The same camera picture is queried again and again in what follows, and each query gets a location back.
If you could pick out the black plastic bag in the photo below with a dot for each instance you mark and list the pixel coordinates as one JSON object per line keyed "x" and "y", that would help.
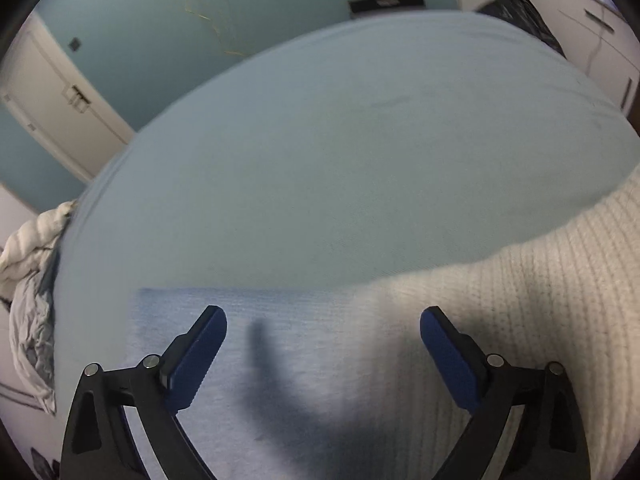
{"x": 525, "y": 12}

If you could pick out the white cabinet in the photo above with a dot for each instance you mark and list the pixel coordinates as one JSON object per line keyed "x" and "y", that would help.
{"x": 590, "y": 25}

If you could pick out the white door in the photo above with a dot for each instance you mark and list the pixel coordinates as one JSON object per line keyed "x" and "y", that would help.
{"x": 55, "y": 100}

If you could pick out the cream knit sweater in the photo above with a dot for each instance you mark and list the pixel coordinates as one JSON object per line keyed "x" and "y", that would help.
{"x": 525, "y": 335}

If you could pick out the white puffy jacket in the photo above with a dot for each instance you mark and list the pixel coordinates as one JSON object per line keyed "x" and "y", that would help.
{"x": 30, "y": 245}

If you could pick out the dark wall switch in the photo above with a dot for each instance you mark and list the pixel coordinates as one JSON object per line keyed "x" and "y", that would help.
{"x": 75, "y": 45}

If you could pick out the grey crumpled cloth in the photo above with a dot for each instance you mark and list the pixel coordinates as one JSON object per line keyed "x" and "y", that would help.
{"x": 32, "y": 330}

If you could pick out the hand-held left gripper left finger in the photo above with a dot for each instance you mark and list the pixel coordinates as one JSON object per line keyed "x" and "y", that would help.
{"x": 197, "y": 360}

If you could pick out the black box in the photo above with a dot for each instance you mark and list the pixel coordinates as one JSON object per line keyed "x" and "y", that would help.
{"x": 387, "y": 4}

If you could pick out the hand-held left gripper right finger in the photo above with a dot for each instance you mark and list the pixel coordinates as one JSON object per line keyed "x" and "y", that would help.
{"x": 450, "y": 360}

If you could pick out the bed with light blue sheet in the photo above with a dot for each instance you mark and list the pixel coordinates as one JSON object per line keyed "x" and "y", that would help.
{"x": 325, "y": 160}

